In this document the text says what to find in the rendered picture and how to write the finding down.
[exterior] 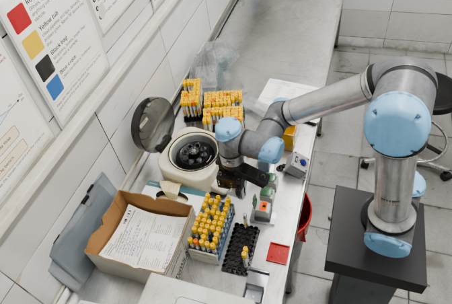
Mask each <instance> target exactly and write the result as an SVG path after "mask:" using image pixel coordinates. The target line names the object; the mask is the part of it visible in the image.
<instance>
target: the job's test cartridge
mask: <svg viewBox="0 0 452 304"><path fill-rule="evenodd" d="M270 209H271V207H270V203H268V202H266V201H261V200H258V201H257V205H256V208H255V211H256V216H257V217H264V218H268V219H269V215H270Z"/></svg>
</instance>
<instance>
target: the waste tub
mask: <svg viewBox="0 0 452 304"><path fill-rule="evenodd" d="M299 129H300V124H298V125H295V126H291V127H288V128H287V129H286V131H285V133H284V135H283V136H282V140H283V141H284V142H285V147H284V150H285V151H291V152H293V149H294V147H295V143H296V140H297V136H298V134H299Z"/></svg>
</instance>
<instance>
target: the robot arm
mask: <svg viewBox="0 0 452 304"><path fill-rule="evenodd" d="M437 89H438V79H437V76H436V73H435V72H434V70H433V69H432V67H431V66H430V65H429V64H428V63H426V62H425V61H423V60H421V59H418V58H416V57H412V56H397V57H393V58H390V59H385V60H383V61H379V62H377V63H374V64H372V65H369V66H368V67H367V69H366V71H365V72H363V73H360V74H358V75H354V76H352V77H349V78H347V79H343V80H341V81H338V82H335V83H333V84H330V85H327V86H325V87H322V88H319V89H317V90H314V91H311V92H309V93H305V94H303V95H301V96H297V97H295V98H292V99H288V98H282V97H279V98H276V99H275V100H274V101H273V103H271V105H269V107H268V110H267V112H266V113H265V115H264V117H263V119H262V121H261V122H260V124H259V125H258V127H257V129H256V131H253V130H248V129H246V128H242V127H241V124H240V121H239V120H238V119H236V118H234V117H230V116H228V117H224V118H222V119H220V120H219V121H218V122H217V123H216V125H215V138H216V140H217V146H218V150H219V154H218V156H217V159H216V161H215V163H216V165H219V171H218V172H217V177H216V179H217V185H218V187H220V188H225V189H230V188H232V190H230V191H226V193H227V194H228V195H230V196H234V197H236V198H238V199H239V200H243V199H244V198H245V196H246V188H247V181H249V182H251V183H253V184H255V185H257V186H259V187H261V188H265V187H266V186H267V185H268V182H269V179H270V175H269V174H267V173H266V172H263V171H262V170H260V169H258V168H255V167H253V166H251V165H249V164H247V163H245V162H244V158H245V156H246V157H249V158H252V159H256V160H258V161H261V162H266V163H271V164H277V163H278V162H279V161H280V159H281V157H282V154H283V151H284V147H285V142H284V141H283V140H282V137H283V135H284V133H285V131H286V129H287V128H288V127H291V126H295V125H298V124H301V123H304V122H308V121H311V120H315V119H318V118H322V117H324V116H329V115H331V114H335V113H338V112H342V111H345V110H349V109H351V108H355V107H358V106H362V105H365V104H369V103H370V105H369V107H368V108H367V111H366V113H365V117H364V126H363V130H364V134H365V138H366V140H367V141H368V143H369V144H370V146H371V147H372V149H373V150H374V151H375V190H374V195H373V196H372V197H370V198H368V199H367V200H366V201H365V202H364V204H363V206H362V209H361V220H362V222H363V225H364V226H365V227H366V231H365V233H364V243H365V245H366V246H367V247H368V248H369V249H371V250H373V251H374V252H376V253H378V254H381V255H383V256H387V257H390V258H404V257H406V256H408V255H409V253H410V250H411V248H412V240H413V235H414V229H415V224H416V218H417V213H418V207H419V202H420V199H421V196H422V195H423V194H424V193H425V189H426V182H425V180H424V178H423V177H422V176H421V175H420V174H419V173H418V172H417V171H416V164H417V159H418V155H419V154H421V153H422V152H423V151H424V150H425V149H426V146H427V144H428V138H429V134H430V130H431V120H432V113H433V109H434V105H435V98H436V94H437ZM218 181H219V182H218ZM219 184H220V185H219Z"/></svg>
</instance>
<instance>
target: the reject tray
mask: <svg viewBox="0 0 452 304"><path fill-rule="evenodd" d="M289 251H290V246H289V245H284V244H281V243H275V242H272V241H271V242H270V245H269V248H268V254H267V257H266V261H268V262H273V263H276V264H281V265H285V266H286V265H287V260H288V257H289Z"/></svg>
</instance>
